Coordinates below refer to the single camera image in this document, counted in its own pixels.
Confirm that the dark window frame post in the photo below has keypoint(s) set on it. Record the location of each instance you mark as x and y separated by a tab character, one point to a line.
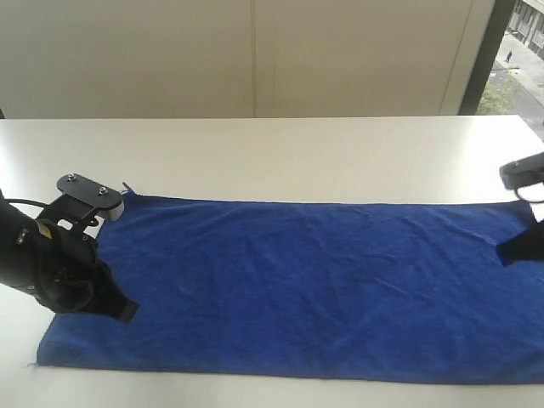
488	49

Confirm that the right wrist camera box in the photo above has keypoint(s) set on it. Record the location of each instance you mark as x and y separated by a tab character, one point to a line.
523	172

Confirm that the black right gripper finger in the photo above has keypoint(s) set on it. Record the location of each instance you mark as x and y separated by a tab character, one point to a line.
526	246

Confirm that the blue towel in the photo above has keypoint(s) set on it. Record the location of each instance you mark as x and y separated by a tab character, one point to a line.
407	293

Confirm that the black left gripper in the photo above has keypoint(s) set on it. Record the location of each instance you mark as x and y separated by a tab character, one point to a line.
65	275

